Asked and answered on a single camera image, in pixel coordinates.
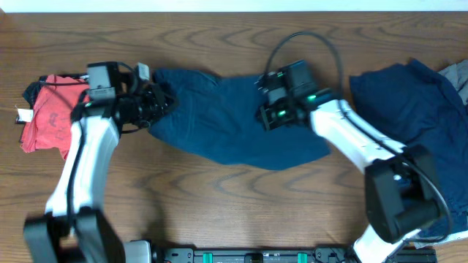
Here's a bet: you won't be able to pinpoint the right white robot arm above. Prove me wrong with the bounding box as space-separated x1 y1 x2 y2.
257 95 448 262

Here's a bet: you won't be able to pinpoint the folded red t-shirt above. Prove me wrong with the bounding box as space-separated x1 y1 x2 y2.
20 75 88 159

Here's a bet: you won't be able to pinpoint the folded black printed garment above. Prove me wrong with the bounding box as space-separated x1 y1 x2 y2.
15 73 88 124

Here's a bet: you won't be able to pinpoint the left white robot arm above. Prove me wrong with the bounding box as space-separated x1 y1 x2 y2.
23 84 178 262

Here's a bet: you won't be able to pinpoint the dark blue denim shorts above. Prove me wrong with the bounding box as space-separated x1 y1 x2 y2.
149 69 331 170

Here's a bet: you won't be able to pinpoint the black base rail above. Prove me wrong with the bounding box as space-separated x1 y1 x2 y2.
156 247 438 263

